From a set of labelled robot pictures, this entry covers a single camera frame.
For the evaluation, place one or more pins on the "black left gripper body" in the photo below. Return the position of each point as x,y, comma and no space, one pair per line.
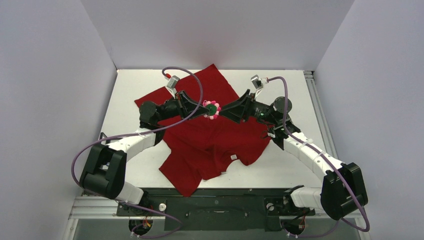
172,109

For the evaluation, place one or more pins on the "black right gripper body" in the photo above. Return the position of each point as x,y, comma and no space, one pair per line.
248,104

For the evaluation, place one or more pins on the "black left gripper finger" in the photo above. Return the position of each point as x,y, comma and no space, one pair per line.
192,113
185,103

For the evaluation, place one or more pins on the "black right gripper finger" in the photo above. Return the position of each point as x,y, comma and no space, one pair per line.
240,104
236,114

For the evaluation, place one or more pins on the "pink flower brooch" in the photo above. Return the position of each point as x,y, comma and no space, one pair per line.
213,109

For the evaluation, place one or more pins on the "red t-shirt garment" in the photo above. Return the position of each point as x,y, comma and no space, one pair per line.
201,148

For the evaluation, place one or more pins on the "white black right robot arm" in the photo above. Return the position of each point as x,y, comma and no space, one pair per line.
343,189

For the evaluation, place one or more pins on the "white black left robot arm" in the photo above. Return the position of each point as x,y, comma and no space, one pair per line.
105,168

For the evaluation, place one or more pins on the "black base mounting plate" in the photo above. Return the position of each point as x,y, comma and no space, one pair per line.
218,209

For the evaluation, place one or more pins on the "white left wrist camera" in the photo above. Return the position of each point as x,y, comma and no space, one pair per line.
171,84

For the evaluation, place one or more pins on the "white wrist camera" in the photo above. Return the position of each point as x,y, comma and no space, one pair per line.
171,84
258,83

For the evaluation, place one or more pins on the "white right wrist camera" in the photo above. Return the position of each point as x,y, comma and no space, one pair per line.
258,83

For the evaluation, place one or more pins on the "black wire stand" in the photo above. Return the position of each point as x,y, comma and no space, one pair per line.
105,139

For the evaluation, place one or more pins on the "right side aluminium rail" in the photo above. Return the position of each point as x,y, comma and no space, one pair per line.
320,115

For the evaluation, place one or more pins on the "aluminium frame rail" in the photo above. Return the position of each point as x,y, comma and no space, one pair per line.
99,208

